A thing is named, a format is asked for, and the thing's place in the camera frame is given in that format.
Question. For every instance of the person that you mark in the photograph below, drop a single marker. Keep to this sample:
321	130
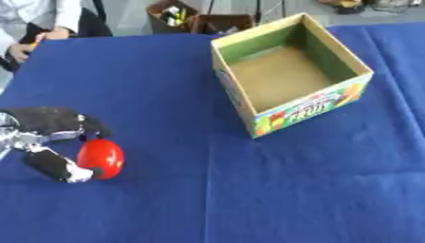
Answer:
39	15

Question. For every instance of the brown cardboard box with items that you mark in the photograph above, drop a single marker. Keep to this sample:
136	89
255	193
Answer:
169	15

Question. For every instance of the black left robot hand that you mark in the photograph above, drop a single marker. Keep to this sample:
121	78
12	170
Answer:
44	121

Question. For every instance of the person's hand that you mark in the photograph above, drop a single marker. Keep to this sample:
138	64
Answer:
55	33
18	50

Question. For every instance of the black tripod legs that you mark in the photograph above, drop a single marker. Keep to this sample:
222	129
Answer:
260	8

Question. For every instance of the tan cardboard box green inside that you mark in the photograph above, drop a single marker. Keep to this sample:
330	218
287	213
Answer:
282	76

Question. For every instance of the red toy apple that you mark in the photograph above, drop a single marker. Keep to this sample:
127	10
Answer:
100	158

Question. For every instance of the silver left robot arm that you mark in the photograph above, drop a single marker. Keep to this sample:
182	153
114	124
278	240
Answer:
6	133

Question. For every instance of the brown open cardboard box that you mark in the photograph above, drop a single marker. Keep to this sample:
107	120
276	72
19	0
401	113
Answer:
221	23

